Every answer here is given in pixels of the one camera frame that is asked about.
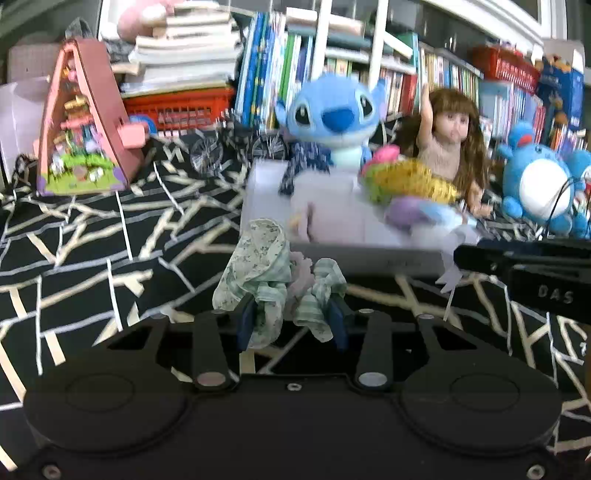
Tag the purple fluffy plush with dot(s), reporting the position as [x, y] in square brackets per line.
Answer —
[406, 214]

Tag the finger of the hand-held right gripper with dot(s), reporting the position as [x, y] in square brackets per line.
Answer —
[489, 258]

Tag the small blue toy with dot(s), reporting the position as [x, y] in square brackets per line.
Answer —
[143, 123]

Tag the blue round plush toy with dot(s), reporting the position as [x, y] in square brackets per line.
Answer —
[535, 180]

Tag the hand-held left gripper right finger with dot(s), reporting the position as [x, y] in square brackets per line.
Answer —
[337, 323]

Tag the pink plush bow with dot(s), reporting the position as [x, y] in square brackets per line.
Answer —
[385, 154]

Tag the pink toy house model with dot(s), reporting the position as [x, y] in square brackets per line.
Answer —
[97, 92]

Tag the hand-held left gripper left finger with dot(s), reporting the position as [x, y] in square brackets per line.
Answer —
[247, 323]

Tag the navy floral cloth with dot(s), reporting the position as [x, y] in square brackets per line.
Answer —
[304, 159]

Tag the gold sequin bow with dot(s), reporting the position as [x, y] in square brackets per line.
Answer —
[415, 182]

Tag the blue cat plush toy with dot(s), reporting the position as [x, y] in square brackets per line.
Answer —
[582, 166]

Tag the black geometric pattern blanket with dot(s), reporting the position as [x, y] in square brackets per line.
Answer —
[92, 258]

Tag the brown haired doll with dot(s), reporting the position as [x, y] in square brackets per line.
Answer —
[450, 124]

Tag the white cardboard box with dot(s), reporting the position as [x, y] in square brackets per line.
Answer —
[392, 263]

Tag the green plush bow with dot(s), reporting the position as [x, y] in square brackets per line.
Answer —
[376, 194]

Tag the pink plush toy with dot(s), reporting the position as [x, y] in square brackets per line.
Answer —
[138, 18]

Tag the white paper bag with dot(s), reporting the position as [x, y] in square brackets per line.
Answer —
[18, 120]

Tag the white ladder frame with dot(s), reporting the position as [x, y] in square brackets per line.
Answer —
[378, 37]

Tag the blue cartoon box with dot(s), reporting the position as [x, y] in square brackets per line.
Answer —
[561, 92]

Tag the red plastic basket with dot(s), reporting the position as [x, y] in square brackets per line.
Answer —
[508, 69]
[184, 110]

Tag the row of upright books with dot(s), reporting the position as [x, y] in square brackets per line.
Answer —
[263, 69]

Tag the pink cardboard box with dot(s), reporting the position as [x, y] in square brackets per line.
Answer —
[27, 62]

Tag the miniature bicycle model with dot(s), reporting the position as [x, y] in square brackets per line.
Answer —
[205, 154]

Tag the grey cloth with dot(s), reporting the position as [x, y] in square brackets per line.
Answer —
[115, 48]

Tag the blue alien plush toy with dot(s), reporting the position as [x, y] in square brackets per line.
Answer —
[332, 110]

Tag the stack of flat books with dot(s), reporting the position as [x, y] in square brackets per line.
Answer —
[184, 50]

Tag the white bookshelf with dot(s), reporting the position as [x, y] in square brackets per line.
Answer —
[508, 14]

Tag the white folded paper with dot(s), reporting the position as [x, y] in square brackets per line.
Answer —
[450, 279]

